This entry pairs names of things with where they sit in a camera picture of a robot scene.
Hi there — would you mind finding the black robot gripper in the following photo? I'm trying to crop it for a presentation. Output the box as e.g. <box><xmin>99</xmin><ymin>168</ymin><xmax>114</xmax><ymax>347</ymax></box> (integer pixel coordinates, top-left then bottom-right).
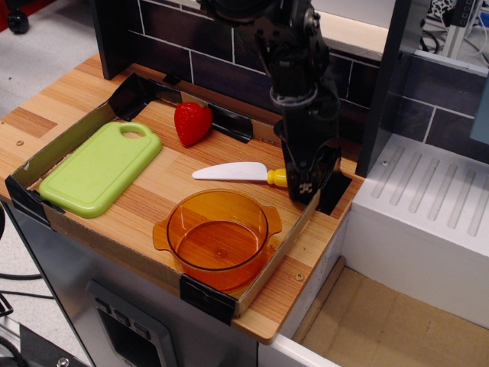
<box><xmin>270</xmin><ymin>87</ymin><xmax>342</xmax><ymax>203</ymax></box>

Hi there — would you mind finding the yellow handled white knife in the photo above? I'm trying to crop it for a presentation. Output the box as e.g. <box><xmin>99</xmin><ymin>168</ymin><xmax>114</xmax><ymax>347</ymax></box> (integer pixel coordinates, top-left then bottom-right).
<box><xmin>192</xmin><ymin>161</ymin><xmax>287</xmax><ymax>187</ymax></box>

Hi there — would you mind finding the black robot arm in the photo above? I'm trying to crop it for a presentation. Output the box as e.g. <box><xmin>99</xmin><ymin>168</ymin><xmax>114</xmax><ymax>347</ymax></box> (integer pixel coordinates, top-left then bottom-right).
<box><xmin>199</xmin><ymin>1</ymin><xmax>340</xmax><ymax>203</ymax></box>

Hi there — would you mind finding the cardboard fence with black tape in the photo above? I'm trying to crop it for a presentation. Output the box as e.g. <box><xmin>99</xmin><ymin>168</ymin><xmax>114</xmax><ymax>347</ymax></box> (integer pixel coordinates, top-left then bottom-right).
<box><xmin>1</xmin><ymin>68</ymin><xmax>363</xmax><ymax>343</ymax></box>

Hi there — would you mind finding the green plastic cutting board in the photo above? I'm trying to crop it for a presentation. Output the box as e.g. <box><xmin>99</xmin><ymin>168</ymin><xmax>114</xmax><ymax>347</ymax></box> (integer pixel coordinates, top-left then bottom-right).
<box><xmin>39</xmin><ymin>122</ymin><xmax>162</xmax><ymax>219</ymax></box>

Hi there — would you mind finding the white sink drainboard unit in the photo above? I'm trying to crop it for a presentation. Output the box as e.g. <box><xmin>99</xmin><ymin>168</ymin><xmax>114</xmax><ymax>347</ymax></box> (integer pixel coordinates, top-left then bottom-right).
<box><xmin>342</xmin><ymin>135</ymin><xmax>488</xmax><ymax>327</ymax></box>

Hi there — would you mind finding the orange transparent pot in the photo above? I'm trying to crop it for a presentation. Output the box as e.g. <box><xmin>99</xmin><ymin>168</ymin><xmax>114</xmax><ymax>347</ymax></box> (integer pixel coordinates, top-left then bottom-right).
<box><xmin>153</xmin><ymin>189</ymin><xmax>282</xmax><ymax>291</ymax></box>

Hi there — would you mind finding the red toy strawberry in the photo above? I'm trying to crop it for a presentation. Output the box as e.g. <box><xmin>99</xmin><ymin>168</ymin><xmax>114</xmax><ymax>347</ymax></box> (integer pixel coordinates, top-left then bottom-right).
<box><xmin>173</xmin><ymin>102</ymin><xmax>213</xmax><ymax>146</ymax></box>

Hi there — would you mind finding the toy oven front panel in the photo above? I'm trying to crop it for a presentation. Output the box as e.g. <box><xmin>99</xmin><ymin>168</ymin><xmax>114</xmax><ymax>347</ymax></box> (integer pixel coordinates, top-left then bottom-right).
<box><xmin>86</xmin><ymin>280</ymin><xmax>178</xmax><ymax>366</ymax></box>

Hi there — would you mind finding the black caster wheel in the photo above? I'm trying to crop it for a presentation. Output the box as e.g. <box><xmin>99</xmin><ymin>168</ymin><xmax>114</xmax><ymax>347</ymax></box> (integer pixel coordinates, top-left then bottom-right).
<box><xmin>7</xmin><ymin>9</ymin><xmax>29</xmax><ymax>34</ymax></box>

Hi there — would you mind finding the dark grey vertical post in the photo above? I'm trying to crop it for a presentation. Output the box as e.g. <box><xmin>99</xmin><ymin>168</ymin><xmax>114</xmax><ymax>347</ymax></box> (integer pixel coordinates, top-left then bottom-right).
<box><xmin>356</xmin><ymin>1</ymin><xmax>429</xmax><ymax>177</ymax></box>

